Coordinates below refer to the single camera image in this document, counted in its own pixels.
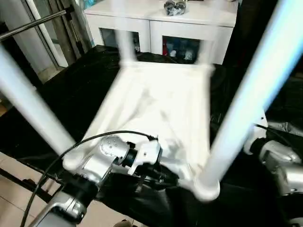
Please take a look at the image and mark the dark rounded robot body part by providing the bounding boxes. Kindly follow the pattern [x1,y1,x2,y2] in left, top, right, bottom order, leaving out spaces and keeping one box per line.
[115,218,134,227]

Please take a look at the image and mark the white cabinet with glass doors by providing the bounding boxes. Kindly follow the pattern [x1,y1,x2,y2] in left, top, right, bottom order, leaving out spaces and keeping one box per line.
[84,0,239,66]

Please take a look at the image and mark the grey curtain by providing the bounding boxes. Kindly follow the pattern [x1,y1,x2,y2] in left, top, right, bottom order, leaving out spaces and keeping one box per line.
[53,0,95,62]

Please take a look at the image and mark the black backdrop cloth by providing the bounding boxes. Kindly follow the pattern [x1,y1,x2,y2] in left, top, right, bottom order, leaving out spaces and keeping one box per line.
[222,0,303,79]

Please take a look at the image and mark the white upright pipe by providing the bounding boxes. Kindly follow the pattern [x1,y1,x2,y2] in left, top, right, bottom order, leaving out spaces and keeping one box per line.
[26,0,69,69]

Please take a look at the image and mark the grey metal rod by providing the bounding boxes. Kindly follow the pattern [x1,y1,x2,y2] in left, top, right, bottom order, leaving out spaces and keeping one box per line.
[0,9,73,41]

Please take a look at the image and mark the black folding table frame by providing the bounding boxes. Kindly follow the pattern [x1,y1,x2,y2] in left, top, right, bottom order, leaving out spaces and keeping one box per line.
[0,165,62,203]

